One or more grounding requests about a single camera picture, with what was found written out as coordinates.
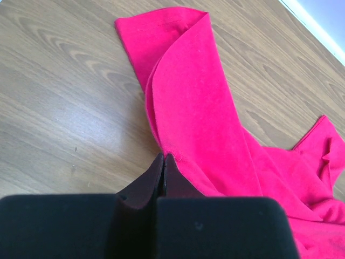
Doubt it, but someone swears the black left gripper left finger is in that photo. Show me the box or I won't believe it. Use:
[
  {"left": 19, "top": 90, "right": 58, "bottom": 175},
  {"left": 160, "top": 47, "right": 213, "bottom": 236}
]
[{"left": 1, "top": 154, "right": 164, "bottom": 258}]

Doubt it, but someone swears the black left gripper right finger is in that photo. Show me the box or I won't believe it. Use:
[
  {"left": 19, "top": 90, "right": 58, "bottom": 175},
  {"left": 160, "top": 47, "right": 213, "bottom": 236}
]
[{"left": 156, "top": 155, "right": 299, "bottom": 258}]

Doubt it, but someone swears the pink t-shirt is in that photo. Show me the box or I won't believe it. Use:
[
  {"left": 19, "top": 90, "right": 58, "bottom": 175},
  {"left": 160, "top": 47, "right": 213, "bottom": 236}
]
[{"left": 115, "top": 7, "right": 344, "bottom": 258}]

